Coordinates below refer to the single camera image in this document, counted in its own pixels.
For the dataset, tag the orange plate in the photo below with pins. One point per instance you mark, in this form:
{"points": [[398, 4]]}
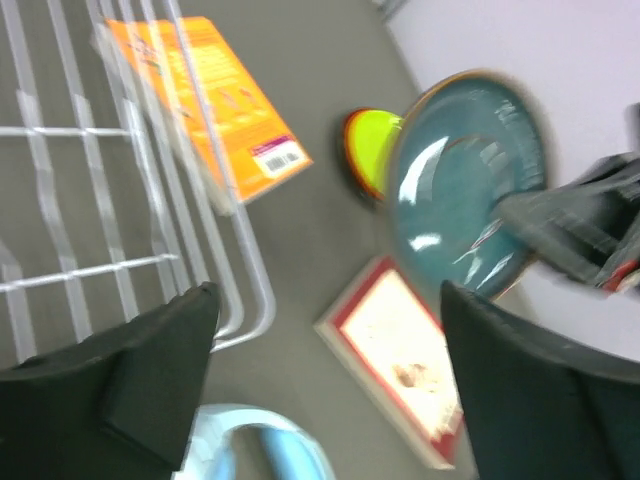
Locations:
{"points": [[350, 150]]}

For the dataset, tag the white wire dish rack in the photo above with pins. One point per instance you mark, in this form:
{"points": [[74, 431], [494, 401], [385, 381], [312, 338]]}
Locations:
{"points": [[105, 211]]}

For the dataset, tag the lime green plate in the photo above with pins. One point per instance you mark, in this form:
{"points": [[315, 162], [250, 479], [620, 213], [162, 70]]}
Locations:
{"points": [[372, 145]]}

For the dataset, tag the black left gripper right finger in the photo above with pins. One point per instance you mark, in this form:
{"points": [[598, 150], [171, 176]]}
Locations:
{"points": [[537, 404]]}

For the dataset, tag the red bordered book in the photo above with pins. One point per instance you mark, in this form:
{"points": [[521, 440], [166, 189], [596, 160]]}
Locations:
{"points": [[385, 335]]}

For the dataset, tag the light blue headphones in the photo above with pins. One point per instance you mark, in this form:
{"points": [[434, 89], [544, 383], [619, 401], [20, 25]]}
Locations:
{"points": [[238, 441]]}

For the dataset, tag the dark teal plate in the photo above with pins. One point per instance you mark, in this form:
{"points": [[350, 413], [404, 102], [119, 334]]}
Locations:
{"points": [[467, 142]]}

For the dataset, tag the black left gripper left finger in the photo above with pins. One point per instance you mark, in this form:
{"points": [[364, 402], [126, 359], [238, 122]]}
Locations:
{"points": [[119, 405]]}

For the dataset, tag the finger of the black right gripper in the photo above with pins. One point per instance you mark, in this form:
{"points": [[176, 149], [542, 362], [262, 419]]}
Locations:
{"points": [[587, 230]]}

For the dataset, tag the orange paperback book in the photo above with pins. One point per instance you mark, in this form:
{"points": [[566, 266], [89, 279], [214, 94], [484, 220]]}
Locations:
{"points": [[260, 148]]}

